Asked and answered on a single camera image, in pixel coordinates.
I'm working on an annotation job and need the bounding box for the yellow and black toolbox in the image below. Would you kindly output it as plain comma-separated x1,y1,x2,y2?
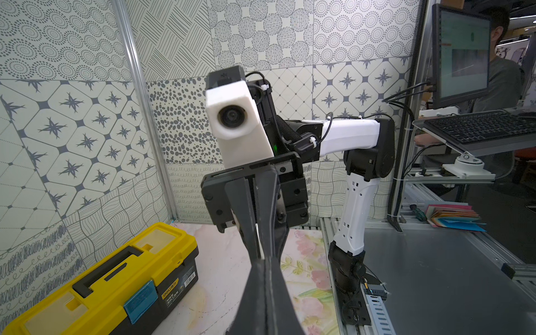
4,223,199,334

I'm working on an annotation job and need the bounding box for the stack of coloured paper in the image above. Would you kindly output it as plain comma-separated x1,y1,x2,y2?
425,205,486,233

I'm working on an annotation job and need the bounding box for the person in grey shirt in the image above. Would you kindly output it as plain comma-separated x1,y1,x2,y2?
414,6,526,147

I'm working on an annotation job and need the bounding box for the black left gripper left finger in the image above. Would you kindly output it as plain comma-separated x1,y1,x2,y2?
226,260,268,335

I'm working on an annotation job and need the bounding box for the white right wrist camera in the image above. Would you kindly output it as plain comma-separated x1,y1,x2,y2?
205,66,274,169

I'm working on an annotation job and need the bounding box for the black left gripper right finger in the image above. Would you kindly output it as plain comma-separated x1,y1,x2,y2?
265,258,304,334

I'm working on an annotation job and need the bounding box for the black keyboard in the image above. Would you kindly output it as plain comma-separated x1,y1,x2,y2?
424,110,535,145

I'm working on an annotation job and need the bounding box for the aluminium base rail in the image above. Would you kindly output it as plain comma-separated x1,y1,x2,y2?
318,218,396,334

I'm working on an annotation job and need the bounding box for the black computer monitor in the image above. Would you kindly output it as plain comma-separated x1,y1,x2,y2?
431,4,491,109

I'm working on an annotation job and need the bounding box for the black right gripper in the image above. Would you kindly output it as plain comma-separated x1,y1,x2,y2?
200,152,308,263

